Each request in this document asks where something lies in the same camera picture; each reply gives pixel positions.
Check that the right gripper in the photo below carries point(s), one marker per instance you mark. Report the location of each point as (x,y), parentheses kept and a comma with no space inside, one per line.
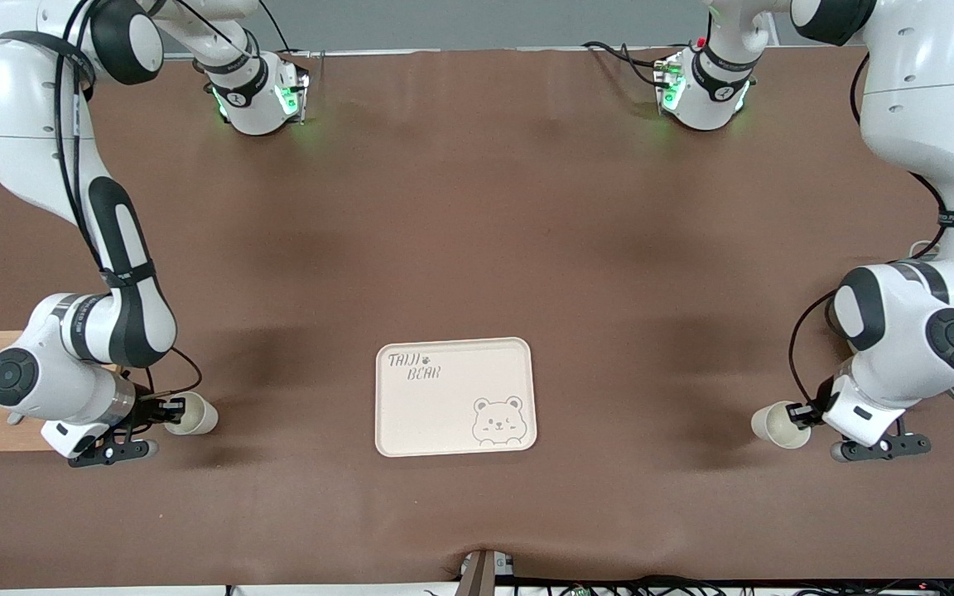
(146,409)

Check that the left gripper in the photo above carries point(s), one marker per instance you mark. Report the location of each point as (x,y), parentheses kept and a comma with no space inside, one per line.
(814,412)

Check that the white paper-like cup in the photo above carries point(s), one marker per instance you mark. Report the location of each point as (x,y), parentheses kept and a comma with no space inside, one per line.
(199,418)
(771,424)

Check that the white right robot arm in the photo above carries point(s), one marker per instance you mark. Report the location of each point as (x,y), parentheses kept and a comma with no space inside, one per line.
(30,99)

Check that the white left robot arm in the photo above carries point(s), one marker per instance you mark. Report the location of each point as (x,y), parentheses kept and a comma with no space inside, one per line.
(924,83)

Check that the cream bear print tray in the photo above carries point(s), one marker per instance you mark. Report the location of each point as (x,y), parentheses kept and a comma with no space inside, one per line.
(444,414)

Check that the brown table mat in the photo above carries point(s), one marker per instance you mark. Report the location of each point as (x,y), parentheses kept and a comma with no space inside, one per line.
(477,207)

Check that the grey table edge bracket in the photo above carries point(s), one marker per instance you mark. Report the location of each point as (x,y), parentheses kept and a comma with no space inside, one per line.
(481,575)

